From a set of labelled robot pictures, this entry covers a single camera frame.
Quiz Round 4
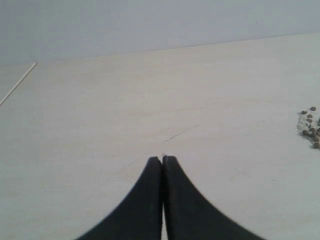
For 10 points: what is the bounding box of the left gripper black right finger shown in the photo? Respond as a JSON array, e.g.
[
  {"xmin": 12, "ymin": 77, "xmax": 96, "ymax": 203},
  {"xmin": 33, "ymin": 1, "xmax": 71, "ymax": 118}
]
[{"xmin": 162, "ymin": 155, "xmax": 263, "ymax": 240}]

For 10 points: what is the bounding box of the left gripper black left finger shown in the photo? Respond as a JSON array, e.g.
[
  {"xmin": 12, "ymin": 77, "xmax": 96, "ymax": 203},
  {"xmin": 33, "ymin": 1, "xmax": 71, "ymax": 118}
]
[{"xmin": 78, "ymin": 156, "xmax": 163, "ymax": 240}]

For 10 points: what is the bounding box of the pile of brown beans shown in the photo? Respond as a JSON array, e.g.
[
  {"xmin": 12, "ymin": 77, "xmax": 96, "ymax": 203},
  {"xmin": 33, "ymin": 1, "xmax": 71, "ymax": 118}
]
[{"xmin": 297, "ymin": 105, "xmax": 320, "ymax": 150}]

